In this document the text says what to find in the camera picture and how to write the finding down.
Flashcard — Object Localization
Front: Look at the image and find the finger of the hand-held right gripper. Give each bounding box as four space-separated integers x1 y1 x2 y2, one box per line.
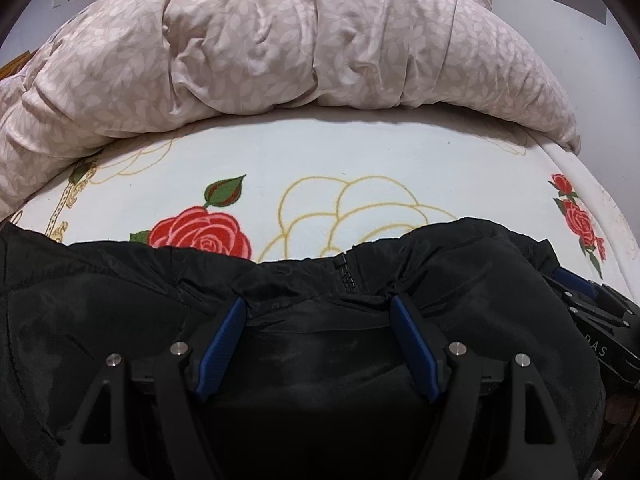
542 266 632 332

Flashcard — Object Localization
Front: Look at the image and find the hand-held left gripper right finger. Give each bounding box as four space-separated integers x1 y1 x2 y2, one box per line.
390 295 581 480

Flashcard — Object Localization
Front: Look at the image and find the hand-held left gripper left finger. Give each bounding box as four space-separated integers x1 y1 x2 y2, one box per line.
54 296 248 480

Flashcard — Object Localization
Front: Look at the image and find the black hooded puffer jacket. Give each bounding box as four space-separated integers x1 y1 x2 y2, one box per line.
0 216 608 480

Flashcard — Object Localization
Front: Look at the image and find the white rose-print bed sheet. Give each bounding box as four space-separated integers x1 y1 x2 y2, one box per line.
10 105 631 301

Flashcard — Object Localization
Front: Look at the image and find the beige leaf-print duvet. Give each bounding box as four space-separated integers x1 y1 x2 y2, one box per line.
0 0 582 221

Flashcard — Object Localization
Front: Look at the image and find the wooden headboard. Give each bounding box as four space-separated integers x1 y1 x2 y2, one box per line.
0 52 33 81

